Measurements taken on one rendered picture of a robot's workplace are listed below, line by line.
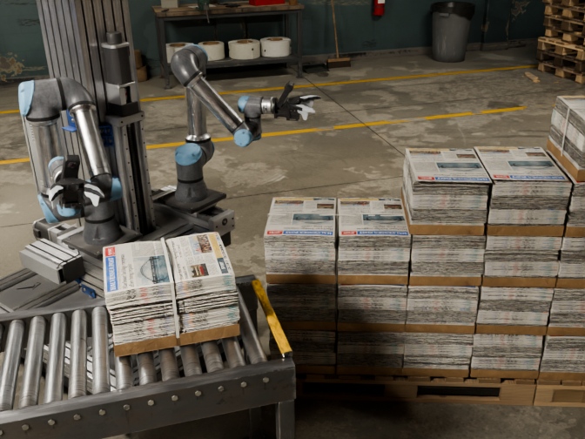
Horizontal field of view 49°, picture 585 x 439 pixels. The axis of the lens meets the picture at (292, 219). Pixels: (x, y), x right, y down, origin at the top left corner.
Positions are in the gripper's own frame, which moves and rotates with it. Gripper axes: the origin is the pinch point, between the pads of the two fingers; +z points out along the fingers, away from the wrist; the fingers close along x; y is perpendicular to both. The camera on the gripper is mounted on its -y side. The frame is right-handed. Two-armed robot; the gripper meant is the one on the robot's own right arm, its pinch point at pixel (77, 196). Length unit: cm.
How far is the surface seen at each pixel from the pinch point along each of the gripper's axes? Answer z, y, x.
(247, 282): 1, 36, -57
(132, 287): 23.4, 19.3, -10.6
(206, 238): 5.5, 15.1, -38.9
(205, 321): 27, 32, -32
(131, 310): 23.9, 26.6, -10.0
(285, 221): -32, 29, -88
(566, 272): 35, 31, -179
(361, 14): -613, -4, -488
